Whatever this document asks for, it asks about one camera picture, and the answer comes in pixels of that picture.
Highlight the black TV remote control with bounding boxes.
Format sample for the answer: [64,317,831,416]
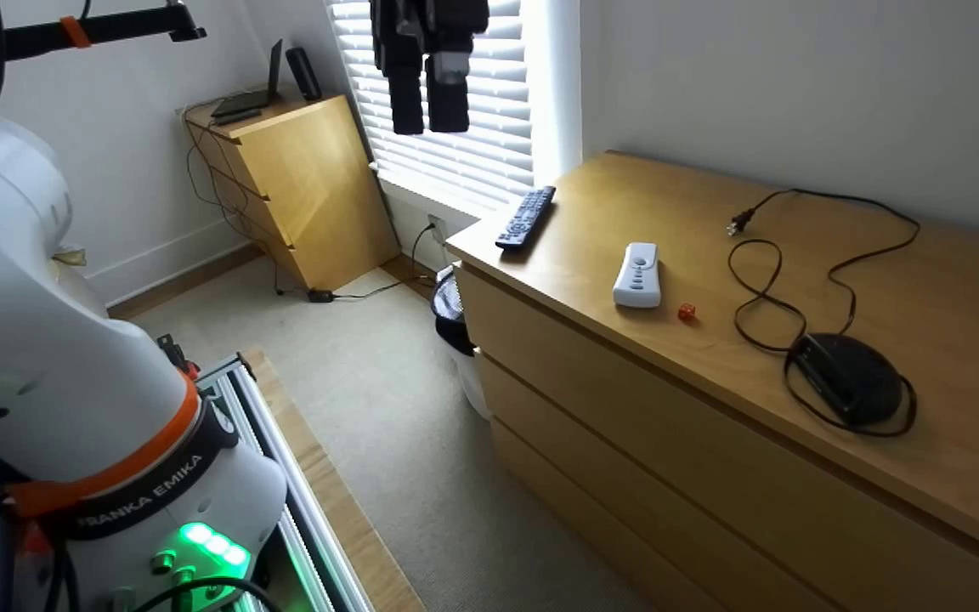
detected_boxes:
[496,187,555,253]

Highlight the white remote control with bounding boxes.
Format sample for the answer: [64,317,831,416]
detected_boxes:
[611,241,665,309]

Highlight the small orange block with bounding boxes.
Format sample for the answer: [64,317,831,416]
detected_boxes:
[676,304,697,324]

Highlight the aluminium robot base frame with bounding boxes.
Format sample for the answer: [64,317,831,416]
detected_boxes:
[152,338,373,612]

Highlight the long wooden dresser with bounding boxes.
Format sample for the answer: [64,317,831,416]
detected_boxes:
[452,153,979,612]

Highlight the black router on cabinet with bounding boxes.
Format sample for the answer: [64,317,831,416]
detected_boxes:
[212,37,285,127]

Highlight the black trash bin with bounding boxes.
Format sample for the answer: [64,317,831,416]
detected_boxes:
[432,264,478,354]

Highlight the small wooden cabinet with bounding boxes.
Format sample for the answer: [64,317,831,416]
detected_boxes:
[185,94,397,290]

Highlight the black overhead camera bar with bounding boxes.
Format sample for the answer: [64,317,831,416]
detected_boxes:
[0,0,205,66]

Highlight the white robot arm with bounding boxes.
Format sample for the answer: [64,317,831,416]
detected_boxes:
[0,119,285,612]

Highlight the dark hanging clothes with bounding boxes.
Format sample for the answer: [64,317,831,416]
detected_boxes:
[370,0,490,135]

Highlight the white window blinds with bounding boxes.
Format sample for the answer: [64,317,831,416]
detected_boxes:
[328,0,535,207]

